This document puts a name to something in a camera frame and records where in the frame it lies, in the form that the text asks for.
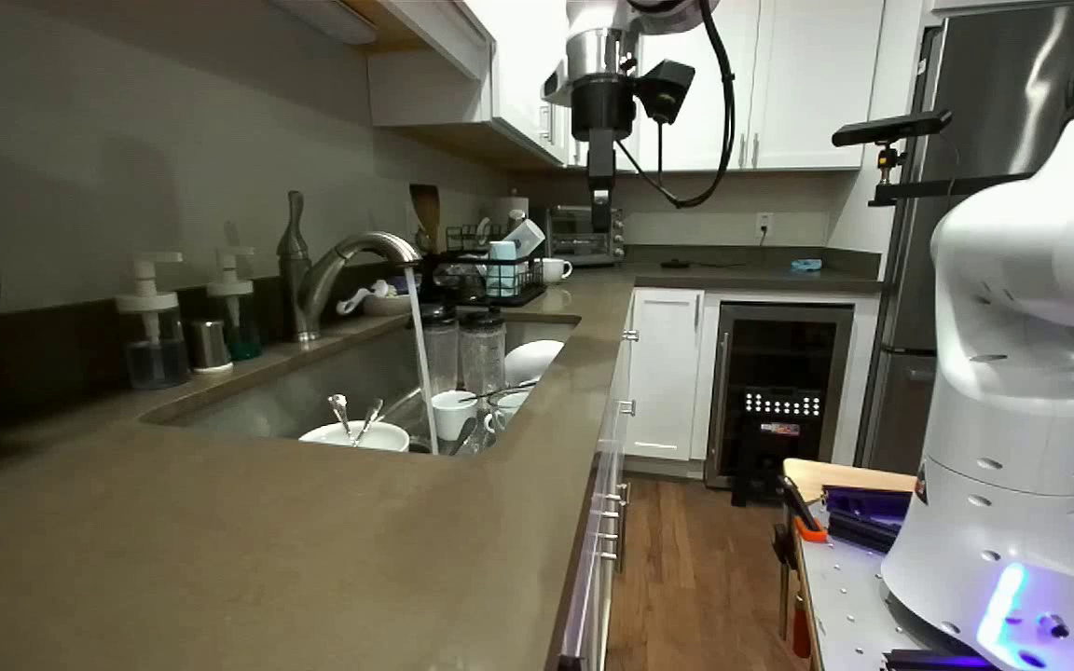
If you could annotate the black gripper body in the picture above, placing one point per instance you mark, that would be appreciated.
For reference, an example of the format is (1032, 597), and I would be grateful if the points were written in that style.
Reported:
(600, 112)

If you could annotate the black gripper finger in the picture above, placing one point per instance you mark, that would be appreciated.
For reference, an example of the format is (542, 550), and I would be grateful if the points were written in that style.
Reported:
(610, 210)
(596, 210)

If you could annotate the steel kitchen faucet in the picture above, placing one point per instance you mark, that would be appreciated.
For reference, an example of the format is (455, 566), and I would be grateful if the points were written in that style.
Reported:
(316, 277)

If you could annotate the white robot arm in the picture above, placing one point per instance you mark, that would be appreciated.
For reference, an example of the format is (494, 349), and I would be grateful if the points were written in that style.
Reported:
(987, 550)

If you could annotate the toaster oven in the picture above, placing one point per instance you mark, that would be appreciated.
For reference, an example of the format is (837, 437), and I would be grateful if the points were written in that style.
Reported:
(579, 237)

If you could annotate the white mug on counter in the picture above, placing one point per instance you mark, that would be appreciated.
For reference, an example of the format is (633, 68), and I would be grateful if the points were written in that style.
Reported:
(552, 268)

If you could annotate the white lower cabinet door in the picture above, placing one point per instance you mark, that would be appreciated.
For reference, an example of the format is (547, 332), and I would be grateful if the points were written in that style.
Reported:
(664, 369)

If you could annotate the black dish rack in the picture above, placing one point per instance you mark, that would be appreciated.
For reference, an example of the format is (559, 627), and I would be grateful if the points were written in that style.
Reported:
(482, 277)

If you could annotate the glass blender jar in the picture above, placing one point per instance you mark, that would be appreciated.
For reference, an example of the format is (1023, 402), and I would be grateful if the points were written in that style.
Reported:
(482, 350)

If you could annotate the white plate in sink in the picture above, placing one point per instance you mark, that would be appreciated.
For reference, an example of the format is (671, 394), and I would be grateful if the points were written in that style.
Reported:
(531, 359)

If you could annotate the white upper cabinets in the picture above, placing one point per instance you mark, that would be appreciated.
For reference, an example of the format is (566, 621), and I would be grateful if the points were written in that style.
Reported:
(773, 79)

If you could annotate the white blue dish brush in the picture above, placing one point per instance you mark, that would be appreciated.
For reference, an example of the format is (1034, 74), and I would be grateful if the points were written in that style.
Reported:
(374, 298)

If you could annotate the white mug in sink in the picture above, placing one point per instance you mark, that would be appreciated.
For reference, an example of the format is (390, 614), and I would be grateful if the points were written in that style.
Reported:
(454, 412)

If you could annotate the black wine cooler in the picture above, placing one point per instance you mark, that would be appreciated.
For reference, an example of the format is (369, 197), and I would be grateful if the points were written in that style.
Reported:
(773, 394)

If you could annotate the stainless steel sink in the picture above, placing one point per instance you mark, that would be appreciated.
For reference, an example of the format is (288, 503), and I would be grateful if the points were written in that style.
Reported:
(369, 378)

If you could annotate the white bowl in sink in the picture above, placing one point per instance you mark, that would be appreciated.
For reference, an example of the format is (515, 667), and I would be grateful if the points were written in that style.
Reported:
(361, 432)

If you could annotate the green soap dispenser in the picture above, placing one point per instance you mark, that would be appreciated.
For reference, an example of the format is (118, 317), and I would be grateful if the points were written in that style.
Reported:
(233, 291)

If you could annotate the stainless steel refrigerator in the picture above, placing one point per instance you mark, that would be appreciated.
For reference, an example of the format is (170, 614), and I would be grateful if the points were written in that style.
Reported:
(961, 350)

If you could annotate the clear blue soap dispenser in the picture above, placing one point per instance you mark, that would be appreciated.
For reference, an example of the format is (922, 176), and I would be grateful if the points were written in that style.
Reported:
(157, 350)

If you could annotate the robot cart table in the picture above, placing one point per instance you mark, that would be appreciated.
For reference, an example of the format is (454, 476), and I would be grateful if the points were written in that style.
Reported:
(837, 614)

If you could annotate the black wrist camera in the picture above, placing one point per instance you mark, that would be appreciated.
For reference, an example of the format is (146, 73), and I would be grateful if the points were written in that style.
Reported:
(664, 88)

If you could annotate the black camera stand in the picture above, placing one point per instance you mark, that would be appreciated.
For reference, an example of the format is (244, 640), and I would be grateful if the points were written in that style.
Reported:
(895, 165)

